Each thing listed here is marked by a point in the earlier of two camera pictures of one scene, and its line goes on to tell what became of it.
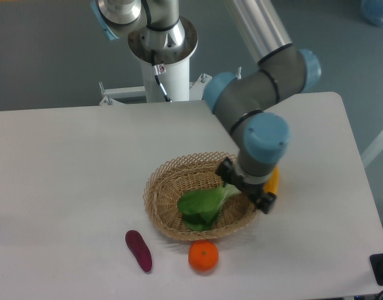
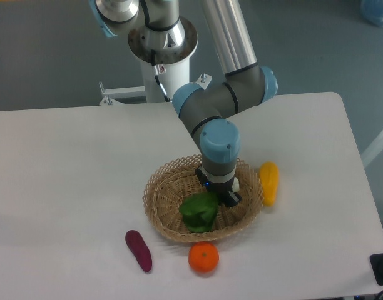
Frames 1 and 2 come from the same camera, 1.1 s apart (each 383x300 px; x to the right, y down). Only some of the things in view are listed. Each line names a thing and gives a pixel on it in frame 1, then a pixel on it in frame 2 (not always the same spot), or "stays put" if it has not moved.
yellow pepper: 271,184 stays put
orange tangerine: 203,255 stays put
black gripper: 229,175 -> 223,189
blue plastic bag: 378,12 stays put
